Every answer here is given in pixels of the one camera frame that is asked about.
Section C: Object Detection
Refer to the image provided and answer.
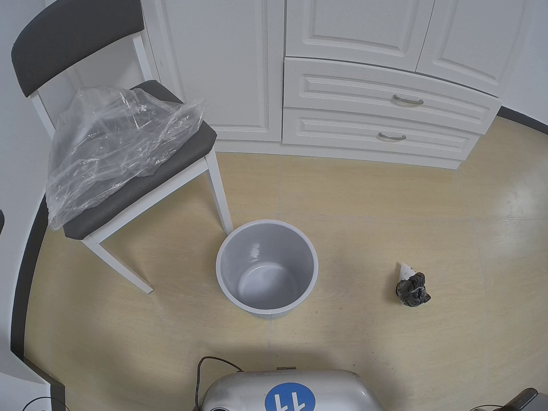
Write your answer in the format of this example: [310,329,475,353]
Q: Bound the white chair grey cushions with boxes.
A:
[11,0,234,294]

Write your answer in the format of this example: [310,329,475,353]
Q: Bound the white wardrobe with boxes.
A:
[39,0,531,170]

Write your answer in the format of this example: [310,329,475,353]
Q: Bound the black plastic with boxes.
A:
[395,272,432,309]

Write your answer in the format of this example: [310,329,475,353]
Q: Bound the clear plastic bag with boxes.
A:
[46,85,206,231]

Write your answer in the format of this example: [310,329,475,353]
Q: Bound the white trash bin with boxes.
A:
[215,219,320,319]

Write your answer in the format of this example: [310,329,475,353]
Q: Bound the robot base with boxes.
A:
[200,366,388,411]

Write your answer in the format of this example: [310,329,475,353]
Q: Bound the black cable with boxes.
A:
[195,356,245,411]

